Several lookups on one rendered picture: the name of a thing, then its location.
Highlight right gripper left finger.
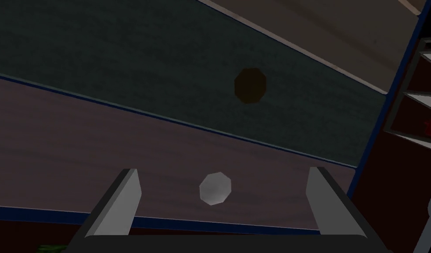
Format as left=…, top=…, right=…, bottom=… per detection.
left=84, top=168, right=143, bottom=237

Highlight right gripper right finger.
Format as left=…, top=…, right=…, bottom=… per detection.
left=305, top=166, right=368, bottom=237

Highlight blue-edged drawer cabinet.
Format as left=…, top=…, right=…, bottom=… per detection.
left=0, top=0, right=431, bottom=237

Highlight grey round drawer knob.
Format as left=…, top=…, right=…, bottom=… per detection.
left=199, top=172, right=233, bottom=206

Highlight dark shelf unit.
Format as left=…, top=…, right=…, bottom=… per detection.
left=382, top=34, right=431, bottom=156

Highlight brown round drawer knob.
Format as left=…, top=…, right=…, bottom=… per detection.
left=234, top=68, right=267, bottom=105

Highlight dark green drawer front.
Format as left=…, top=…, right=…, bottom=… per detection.
left=0, top=0, right=388, bottom=169

